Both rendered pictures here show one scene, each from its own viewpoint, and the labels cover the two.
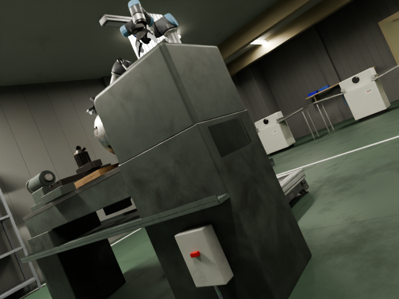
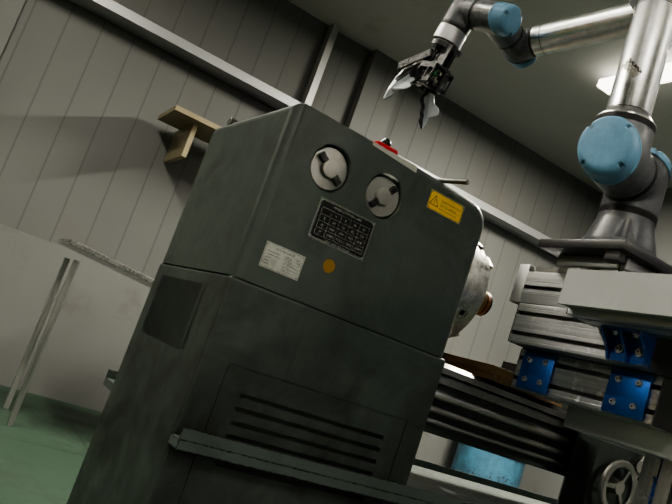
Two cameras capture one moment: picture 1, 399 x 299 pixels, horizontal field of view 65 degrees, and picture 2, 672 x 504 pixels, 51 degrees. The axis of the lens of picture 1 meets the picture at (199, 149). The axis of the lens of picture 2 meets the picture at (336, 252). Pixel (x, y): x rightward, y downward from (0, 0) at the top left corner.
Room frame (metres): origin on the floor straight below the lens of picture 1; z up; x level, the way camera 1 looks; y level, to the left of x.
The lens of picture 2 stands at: (2.41, -1.54, 0.76)
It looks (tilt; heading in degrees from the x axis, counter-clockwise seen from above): 9 degrees up; 113
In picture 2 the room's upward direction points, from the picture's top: 19 degrees clockwise
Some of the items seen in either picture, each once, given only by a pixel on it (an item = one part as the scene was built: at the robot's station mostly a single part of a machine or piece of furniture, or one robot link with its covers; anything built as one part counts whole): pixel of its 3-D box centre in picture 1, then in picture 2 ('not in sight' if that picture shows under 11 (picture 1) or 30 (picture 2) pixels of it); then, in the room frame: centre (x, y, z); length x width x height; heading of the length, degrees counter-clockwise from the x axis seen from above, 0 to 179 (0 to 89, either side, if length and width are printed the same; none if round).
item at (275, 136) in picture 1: (274, 133); not in sight; (8.63, -2.08, 0.51); 2.17 x 0.55 x 1.02; 50
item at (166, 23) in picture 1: (177, 49); (642, 63); (2.31, -0.15, 1.54); 0.15 x 0.12 x 0.55; 70
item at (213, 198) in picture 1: (123, 219); (467, 488); (2.12, 0.67, 0.55); 2.10 x 0.60 x 0.02; 53
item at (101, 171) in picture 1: (109, 171); (484, 374); (2.08, 0.61, 0.89); 0.36 x 0.30 x 0.04; 143
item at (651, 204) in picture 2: not in sight; (635, 183); (2.36, -0.03, 1.33); 0.13 x 0.12 x 0.14; 70
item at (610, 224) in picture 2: not in sight; (621, 236); (2.36, -0.03, 1.21); 0.15 x 0.15 x 0.10
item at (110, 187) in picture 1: (110, 189); (489, 416); (2.12, 0.67, 0.77); 2.10 x 0.34 x 0.18; 53
